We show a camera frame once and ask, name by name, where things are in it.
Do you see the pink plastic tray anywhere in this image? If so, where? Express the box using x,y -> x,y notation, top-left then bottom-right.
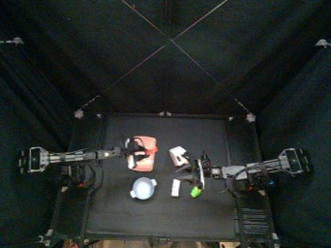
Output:
125,136 -> 158,172

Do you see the speckled white sushi roll block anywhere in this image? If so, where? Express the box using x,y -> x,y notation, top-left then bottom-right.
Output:
169,178 -> 182,198

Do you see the white toy knife block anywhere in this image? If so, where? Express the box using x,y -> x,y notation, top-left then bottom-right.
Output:
168,145 -> 190,168

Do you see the green round sushi roll toy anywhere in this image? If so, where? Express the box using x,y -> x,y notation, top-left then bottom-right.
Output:
188,185 -> 202,199

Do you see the white text label sticker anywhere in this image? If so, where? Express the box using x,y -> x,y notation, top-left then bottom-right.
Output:
238,207 -> 270,237

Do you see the pale blue handled bowl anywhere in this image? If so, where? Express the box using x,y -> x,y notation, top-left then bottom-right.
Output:
128,176 -> 157,202

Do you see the metal frame pole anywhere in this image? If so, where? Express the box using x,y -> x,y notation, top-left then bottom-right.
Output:
157,0 -> 173,117

